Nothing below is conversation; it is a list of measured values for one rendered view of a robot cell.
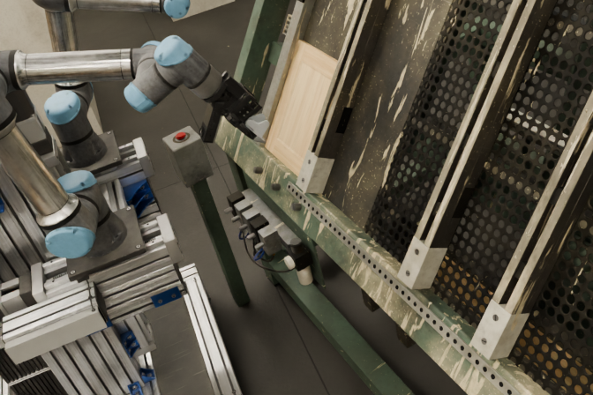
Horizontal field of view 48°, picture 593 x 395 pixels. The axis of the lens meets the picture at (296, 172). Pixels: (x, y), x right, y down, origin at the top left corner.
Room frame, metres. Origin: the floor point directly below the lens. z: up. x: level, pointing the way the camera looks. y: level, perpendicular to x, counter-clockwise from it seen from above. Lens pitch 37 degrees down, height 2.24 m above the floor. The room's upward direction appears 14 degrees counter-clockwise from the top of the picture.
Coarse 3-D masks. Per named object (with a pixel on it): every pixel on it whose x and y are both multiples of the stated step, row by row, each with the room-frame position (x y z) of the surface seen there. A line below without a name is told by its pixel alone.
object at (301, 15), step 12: (312, 0) 2.12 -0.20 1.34; (300, 12) 2.10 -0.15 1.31; (300, 24) 2.10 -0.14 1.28; (288, 36) 2.11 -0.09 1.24; (300, 36) 2.09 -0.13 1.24; (288, 48) 2.08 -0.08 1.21; (288, 60) 2.07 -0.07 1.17; (276, 72) 2.09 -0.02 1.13; (276, 84) 2.06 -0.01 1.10; (276, 96) 2.04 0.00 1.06; (264, 108) 2.06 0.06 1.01; (264, 144) 2.00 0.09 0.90
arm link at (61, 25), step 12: (48, 12) 2.11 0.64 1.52; (60, 12) 2.10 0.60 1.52; (72, 12) 2.14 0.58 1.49; (48, 24) 2.12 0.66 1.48; (60, 24) 2.10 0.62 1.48; (72, 24) 2.13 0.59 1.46; (60, 36) 2.10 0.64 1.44; (72, 36) 2.12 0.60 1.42; (60, 48) 2.10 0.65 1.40; (72, 48) 2.11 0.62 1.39; (60, 84) 2.10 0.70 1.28; (72, 84) 2.09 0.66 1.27; (84, 84) 2.11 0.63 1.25; (84, 96) 2.09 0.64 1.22
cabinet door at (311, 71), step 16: (304, 48) 2.03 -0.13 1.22; (304, 64) 2.00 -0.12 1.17; (320, 64) 1.93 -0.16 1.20; (336, 64) 1.86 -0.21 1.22; (288, 80) 2.04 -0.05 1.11; (304, 80) 1.97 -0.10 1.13; (320, 80) 1.90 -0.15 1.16; (288, 96) 2.01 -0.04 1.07; (304, 96) 1.93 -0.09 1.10; (320, 96) 1.86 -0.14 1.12; (288, 112) 1.97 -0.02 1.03; (304, 112) 1.90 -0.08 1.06; (272, 128) 2.01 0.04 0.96; (288, 128) 1.94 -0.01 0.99; (304, 128) 1.86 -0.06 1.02; (272, 144) 1.97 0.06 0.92; (288, 144) 1.90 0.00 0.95; (304, 144) 1.83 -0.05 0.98; (288, 160) 1.86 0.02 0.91
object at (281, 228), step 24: (240, 192) 1.94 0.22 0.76; (264, 192) 1.85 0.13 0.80; (240, 216) 1.84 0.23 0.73; (264, 216) 1.80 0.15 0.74; (288, 216) 1.69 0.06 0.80; (264, 240) 1.66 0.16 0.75; (288, 240) 1.65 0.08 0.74; (312, 240) 1.55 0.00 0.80; (288, 264) 1.55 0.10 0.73; (312, 264) 1.59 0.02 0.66
